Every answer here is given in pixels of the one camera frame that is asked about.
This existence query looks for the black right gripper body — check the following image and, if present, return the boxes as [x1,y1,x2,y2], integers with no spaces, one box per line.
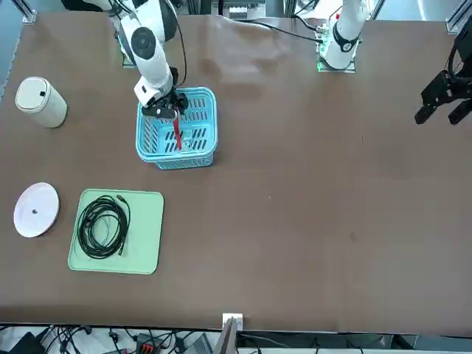
[142,88,178,121]

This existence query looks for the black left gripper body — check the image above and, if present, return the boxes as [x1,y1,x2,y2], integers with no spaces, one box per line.
[421,71,472,108]

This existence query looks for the orange toy carrot green leaves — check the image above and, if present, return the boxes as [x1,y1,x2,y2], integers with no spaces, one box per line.
[172,110,184,151]

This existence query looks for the light blue plastic basket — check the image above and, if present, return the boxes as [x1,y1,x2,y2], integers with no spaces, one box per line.
[136,87,218,171]

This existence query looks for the light green tray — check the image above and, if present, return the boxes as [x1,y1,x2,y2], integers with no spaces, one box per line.
[67,188,165,276]

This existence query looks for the pink round plate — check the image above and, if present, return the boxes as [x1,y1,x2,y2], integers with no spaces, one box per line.
[13,181,60,239]

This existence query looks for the white cylindrical bin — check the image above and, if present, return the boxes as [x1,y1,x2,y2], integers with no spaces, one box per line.
[14,76,69,129]

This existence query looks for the power strip red switches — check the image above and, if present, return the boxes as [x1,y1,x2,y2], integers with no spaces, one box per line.
[134,333,156,354]

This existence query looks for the black box under table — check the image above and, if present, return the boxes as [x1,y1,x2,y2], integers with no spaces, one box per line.
[7,331,45,354]

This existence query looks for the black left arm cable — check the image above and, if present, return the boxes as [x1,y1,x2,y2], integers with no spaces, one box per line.
[447,31,472,80]

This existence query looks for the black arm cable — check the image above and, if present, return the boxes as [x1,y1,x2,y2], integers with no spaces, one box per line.
[162,0,188,91]
[447,31,472,80]

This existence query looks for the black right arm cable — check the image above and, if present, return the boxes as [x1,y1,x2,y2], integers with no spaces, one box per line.
[162,0,188,91]

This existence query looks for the coiled black braided cable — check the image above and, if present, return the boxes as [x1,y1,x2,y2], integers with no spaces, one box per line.
[75,194,132,259]

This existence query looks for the black cable across table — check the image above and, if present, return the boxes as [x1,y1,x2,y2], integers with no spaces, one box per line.
[221,18,322,42]

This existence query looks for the aluminium frame post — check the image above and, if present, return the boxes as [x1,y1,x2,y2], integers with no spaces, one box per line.
[215,317,239,354]

